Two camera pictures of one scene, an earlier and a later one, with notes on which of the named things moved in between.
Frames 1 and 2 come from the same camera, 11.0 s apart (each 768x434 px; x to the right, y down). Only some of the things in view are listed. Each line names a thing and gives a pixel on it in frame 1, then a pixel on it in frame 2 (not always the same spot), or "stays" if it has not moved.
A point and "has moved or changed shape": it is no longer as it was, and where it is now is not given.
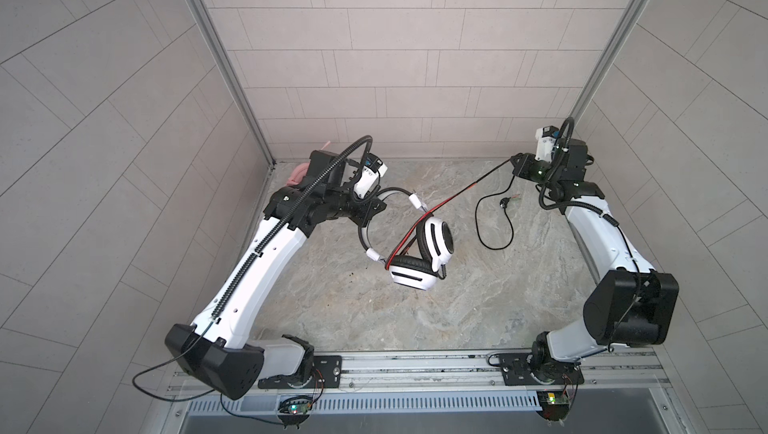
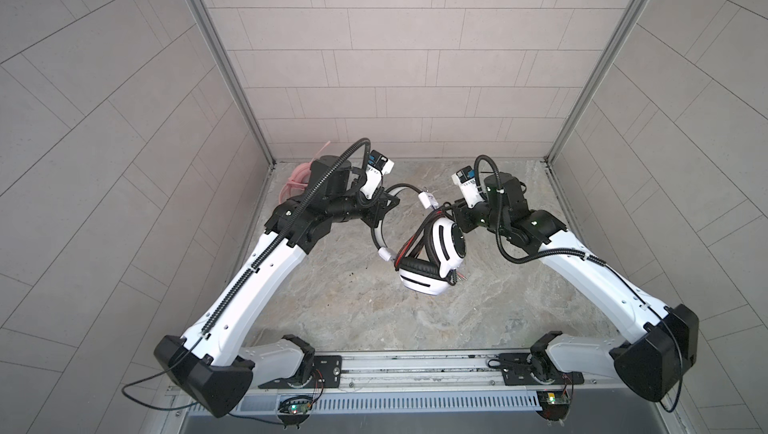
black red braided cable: [420, 220] has moved or changed shape
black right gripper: [523, 170] → [460, 214]
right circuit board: [555, 404] stays
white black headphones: [424, 259] has moved or changed shape
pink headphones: [297, 172] stays
